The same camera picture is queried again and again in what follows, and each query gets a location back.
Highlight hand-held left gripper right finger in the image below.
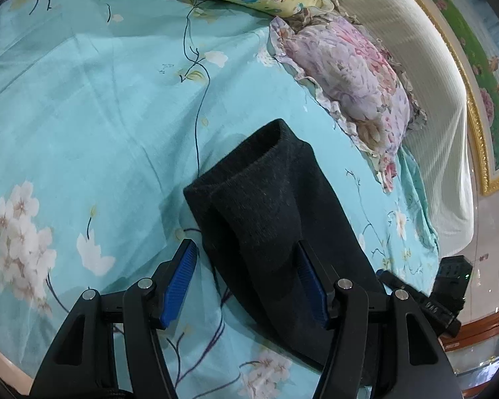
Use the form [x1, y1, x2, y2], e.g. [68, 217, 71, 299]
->
[296, 241, 462, 399]

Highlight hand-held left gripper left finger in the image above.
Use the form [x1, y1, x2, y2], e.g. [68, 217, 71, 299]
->
[29, 238, 199, 399]

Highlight dark grey pants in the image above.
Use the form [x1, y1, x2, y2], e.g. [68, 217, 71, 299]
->
[183, 119, 394, 383]

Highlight teal floral bed sheet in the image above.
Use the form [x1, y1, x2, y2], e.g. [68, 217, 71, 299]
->
[0, 0, 440, 399]

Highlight pink floral ruffled pillow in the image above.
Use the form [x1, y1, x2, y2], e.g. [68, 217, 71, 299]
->
[268, 8, 427, 194]

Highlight cream padded headboard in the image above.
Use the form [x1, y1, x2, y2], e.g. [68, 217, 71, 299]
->
[337, 0, 477, 258]

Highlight gold framed wall picture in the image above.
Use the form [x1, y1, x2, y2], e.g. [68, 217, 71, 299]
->
[385, 0, 499, 196]

